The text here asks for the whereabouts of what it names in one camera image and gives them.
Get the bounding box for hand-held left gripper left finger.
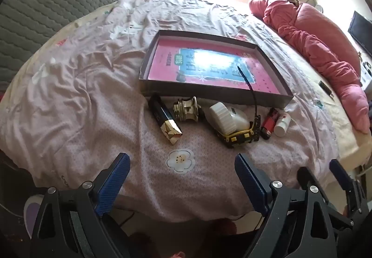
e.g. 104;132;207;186
30;153;131;258

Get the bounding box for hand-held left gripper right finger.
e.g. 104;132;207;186
235;153;345;258

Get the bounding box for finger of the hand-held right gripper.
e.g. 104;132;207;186
296;166;321;189
329;159;356;198

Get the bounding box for yellow black wristwatch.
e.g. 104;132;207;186
216;65;261;148

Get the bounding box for small white pill bottle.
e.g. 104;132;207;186
273;113;291;137

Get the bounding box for red black lighter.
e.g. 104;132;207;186
261;108;278;140

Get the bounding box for white plastic jar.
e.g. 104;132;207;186
229;108;251;131

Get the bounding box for black gold faceted bottle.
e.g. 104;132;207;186
148;94;183;146

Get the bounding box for gold metal bottle cap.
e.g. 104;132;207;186
173;96;204;122

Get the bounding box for grey cardboard box tray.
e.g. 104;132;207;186
139;30;294;109

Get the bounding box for cream fitted sheet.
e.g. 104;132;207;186
256;14;372;180

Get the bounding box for black stick device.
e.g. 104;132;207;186
319;80;335;99

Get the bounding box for purple white slipper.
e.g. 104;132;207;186
23;194;47;238

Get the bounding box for pink floral bed sheet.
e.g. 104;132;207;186
0;0;340;222

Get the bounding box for white nightstand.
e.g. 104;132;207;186
357;51;372;87

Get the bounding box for pink book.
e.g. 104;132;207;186
148;40;284;96

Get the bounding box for pink crumpled quilt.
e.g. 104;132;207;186
249;0;369;134

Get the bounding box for pink quilted pillow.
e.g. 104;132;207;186
293;3;361;84

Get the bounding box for black television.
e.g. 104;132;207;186
348;11;372;58

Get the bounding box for white electric fan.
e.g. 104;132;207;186
305;0;324;14

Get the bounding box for grey quilted headboard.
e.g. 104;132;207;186
0;0;140;93

